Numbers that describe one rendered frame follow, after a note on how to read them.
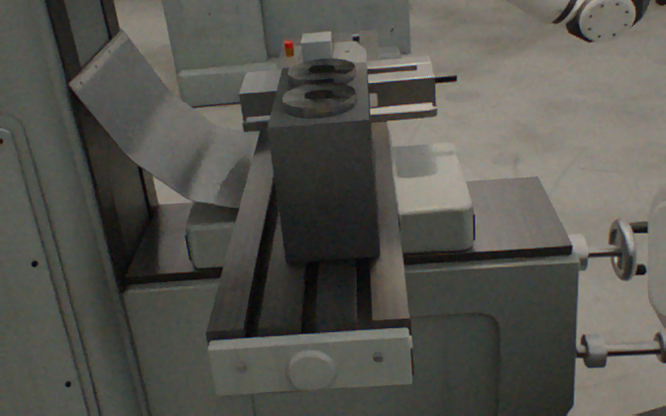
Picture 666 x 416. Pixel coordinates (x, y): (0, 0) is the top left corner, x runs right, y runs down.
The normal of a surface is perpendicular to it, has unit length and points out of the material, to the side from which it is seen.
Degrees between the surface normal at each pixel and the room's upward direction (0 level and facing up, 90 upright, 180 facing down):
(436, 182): 0
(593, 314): 0
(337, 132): 90
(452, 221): 90
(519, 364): 90
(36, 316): 88
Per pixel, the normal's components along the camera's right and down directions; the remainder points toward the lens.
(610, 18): -0.04, 0.65
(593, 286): -0.09, -0.89
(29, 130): 0.04, 0.41
